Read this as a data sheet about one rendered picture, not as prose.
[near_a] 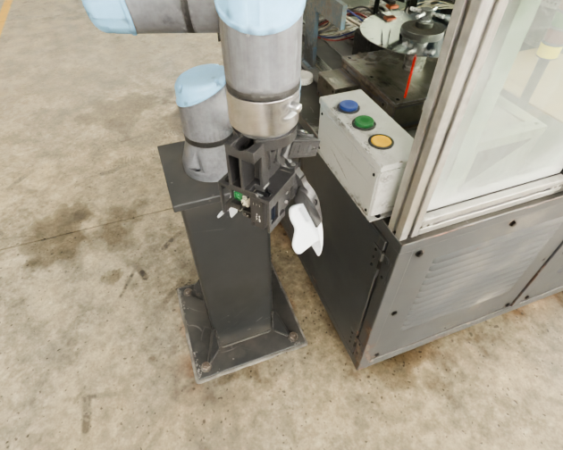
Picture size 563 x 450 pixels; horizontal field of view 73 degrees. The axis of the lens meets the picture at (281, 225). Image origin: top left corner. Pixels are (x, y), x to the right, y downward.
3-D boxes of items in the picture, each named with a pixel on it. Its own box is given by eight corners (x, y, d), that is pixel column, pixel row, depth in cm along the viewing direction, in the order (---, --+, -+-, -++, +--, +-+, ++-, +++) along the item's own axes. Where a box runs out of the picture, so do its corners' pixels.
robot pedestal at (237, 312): (198, 380, 132) (141, 239, 78) (179, 289, 158) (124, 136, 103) (305, 343, 142) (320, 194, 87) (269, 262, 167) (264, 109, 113)
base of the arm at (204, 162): (189, 187, 89) (181, 153, 81) (179, 152, 98) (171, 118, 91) (252, 173, 92) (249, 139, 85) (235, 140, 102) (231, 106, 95)
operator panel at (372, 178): (412, 210, 84) (432, 154, 73) (367, 222, 81) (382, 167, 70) (352, 141, 102) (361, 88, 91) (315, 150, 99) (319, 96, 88)
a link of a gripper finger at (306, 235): (302, 278, 51) (266, 225, 48) (321, 248, 55) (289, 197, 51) (320, 278, 49) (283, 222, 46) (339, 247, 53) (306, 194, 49)
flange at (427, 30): (441, 41, 97) (445, 30, 95) (398, 35, 100) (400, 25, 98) (445, 26, 104) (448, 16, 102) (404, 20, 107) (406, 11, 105)
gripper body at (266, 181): (221, 215, 49) (207, 135, 40) (257, 178, 54) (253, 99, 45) (272, 238, 46) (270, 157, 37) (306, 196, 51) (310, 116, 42)
